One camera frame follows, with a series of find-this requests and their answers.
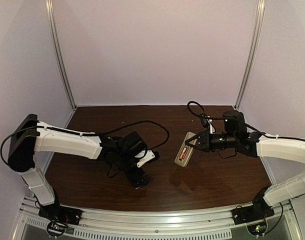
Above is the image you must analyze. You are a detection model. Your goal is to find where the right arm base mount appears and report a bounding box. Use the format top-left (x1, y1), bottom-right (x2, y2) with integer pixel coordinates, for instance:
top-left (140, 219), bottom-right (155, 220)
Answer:
top-left (231, 203), bottom-right (275, 238)

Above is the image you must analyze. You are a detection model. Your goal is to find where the left black cable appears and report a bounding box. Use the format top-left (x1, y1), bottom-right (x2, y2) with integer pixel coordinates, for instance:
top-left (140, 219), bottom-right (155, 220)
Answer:
top-left (0, 120), bottom-right (170, 171)

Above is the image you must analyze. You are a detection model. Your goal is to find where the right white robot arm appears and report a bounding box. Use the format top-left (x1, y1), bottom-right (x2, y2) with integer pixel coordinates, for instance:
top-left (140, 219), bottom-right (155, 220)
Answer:
top-left (185, 131), bottom-right (305, 207)

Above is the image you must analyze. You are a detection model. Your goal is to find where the orange AAA battery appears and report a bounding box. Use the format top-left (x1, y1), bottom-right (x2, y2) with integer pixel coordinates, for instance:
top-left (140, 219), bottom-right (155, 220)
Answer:
top-left (179, 146), bottom-right (188, 161)

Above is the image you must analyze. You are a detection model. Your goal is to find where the aluminium frame post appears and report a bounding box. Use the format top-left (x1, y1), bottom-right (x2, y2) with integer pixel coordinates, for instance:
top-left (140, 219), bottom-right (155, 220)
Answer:
top-left (45, 0), bottom-right (77, 110)
top-left (234, 0), bottom-right (266, 110)

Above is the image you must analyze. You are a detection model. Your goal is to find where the right black cable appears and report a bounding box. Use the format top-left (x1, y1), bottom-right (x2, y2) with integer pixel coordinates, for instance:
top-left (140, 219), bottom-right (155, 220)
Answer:
top-left (186, 100), bottom-right (305, 146)

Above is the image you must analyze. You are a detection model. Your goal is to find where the black cable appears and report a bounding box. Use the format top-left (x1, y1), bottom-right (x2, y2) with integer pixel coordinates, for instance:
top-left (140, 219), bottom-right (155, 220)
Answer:
top-left (0, 120), bottom-right (170, 171)
top-left (186, 100), bottom-right (305, 146)

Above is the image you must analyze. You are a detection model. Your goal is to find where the right aluminium frame post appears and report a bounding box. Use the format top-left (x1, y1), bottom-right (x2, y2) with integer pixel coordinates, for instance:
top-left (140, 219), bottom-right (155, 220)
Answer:
top-left (234, 0), bottom-right (266, 110)

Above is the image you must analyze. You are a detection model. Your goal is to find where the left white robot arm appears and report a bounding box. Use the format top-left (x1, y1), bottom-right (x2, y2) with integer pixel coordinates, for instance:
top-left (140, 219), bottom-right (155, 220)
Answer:
top-left (7, 114), bottom-right (159, 207)

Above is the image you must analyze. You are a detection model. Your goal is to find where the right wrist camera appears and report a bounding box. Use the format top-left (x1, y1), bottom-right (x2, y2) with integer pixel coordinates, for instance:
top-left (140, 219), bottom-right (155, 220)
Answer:
top-left (200, 115), bottom-right (216, 134)

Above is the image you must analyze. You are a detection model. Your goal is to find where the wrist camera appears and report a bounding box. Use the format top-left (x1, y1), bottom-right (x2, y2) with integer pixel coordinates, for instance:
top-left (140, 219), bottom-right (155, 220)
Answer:
top-left (200, 115), bottom-right (216, 134)
top-left (135, 150), bottom-right (160, 168)

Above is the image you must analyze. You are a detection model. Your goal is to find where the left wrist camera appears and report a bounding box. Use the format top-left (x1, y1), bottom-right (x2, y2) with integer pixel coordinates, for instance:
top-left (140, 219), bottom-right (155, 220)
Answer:
top-left (135, 150), bottom-right (160, 168)

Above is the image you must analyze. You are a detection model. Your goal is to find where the left aluminium frame post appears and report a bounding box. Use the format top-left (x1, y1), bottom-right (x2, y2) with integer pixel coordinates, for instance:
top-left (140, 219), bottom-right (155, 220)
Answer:
top-left (45, 0), bottom-right (77, 110)

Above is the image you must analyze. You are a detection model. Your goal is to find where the white remote control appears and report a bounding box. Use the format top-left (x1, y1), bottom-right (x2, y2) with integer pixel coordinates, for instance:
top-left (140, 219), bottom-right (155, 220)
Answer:
top-left (174, 131), bottom-right (196, 168)

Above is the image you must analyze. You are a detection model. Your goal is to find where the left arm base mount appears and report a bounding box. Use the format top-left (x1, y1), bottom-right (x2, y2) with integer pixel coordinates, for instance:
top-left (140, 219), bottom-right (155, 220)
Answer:
top-left (38, 204), bottom-right (83, 238)

